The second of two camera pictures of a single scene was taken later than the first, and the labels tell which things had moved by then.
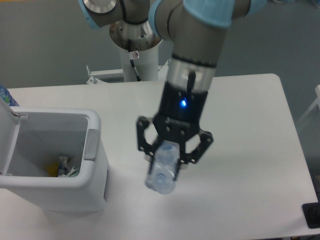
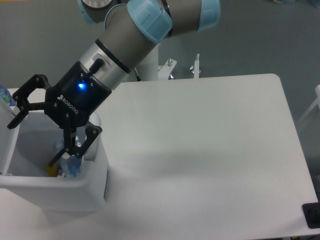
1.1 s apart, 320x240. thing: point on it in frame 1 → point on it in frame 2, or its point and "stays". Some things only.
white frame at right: x=317 y=101 stays
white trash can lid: x=9 y=123 stays
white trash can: x=46 y=134 stays
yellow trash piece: x=52 y=169 stays
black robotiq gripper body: x=181 y=111 → x=74 y=97
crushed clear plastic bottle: x=162 y=173 → x=71 y=167
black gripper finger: x=205 y=139 → x=92 y=132
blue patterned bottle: x=5 y=94 stays
